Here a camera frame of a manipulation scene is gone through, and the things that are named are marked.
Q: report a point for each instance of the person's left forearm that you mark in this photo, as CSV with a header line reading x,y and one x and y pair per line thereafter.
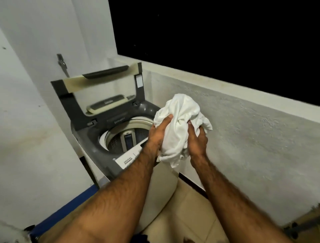
x,y
112,205

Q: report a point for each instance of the person's right forearm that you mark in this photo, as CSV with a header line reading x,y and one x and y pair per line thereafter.
x,y
232,207

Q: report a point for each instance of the white appliance with blue base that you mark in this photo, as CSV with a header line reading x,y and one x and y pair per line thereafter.
x,y
62,210

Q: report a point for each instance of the cream grey washing machine lid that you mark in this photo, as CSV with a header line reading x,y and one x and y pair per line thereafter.
x,y
72,107

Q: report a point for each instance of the white washing machine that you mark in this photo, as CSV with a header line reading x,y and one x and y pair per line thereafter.
x,y
160,187

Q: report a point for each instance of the person's left hand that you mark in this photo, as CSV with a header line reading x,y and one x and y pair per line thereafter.
x,y
155,140

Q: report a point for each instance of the person's right hand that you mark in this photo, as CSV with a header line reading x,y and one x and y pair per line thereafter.
x,y
198,147

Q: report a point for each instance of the large white clothes cloth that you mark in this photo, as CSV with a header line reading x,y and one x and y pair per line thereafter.
x,y
180,112

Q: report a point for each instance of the metal wall latch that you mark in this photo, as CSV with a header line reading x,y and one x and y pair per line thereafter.
x,y
61,61

